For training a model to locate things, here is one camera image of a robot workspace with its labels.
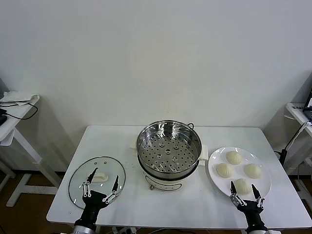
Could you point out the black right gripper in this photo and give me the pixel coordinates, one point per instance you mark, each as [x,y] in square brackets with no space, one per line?
[252,210]

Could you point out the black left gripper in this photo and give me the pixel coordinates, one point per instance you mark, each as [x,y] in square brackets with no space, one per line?
[93,201]

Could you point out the white steamed baozi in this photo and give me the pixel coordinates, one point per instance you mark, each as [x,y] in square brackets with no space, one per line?
[224,170]
[241,187]
[234,157]
[253,170]

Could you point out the stainless steel steamer basket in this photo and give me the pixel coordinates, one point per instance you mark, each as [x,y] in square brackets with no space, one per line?
[151,136]

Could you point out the white round plate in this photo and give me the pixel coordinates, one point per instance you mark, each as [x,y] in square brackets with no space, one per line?
[219,185]

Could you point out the white power strip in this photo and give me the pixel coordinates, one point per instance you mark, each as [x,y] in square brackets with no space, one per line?
[126,230]

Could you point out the black power adapter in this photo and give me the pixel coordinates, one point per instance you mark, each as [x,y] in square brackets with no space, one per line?
[284,154]

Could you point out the white electric cooker base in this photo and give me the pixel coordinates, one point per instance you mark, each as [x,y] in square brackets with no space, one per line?
[165,184]

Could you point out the white side table with laptop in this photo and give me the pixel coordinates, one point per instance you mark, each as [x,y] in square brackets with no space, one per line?
[296,113]

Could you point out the open laptop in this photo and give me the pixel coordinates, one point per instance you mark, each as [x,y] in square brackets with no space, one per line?
[309,102]

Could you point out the white side table with cloth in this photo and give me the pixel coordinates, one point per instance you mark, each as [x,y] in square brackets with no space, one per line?
[17,110]

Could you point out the small black device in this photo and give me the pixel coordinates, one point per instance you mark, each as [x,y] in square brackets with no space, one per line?
[2,119]

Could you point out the white crumpled cloth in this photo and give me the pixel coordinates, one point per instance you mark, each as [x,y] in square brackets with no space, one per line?
[17,96]

